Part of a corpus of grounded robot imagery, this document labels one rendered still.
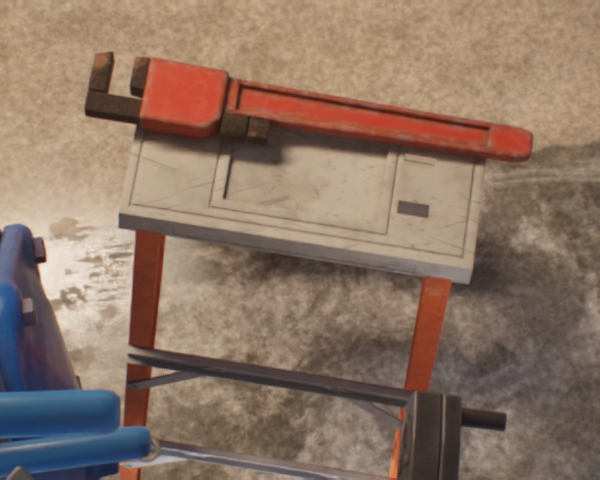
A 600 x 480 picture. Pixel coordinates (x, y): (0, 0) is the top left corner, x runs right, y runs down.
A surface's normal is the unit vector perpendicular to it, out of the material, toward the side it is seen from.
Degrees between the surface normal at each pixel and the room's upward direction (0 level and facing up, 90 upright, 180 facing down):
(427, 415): 23
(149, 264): 79
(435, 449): 0
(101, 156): 0
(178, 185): 0
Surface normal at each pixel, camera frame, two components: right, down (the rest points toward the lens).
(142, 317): -0.15, 0.87
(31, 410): 0.03, -0.29
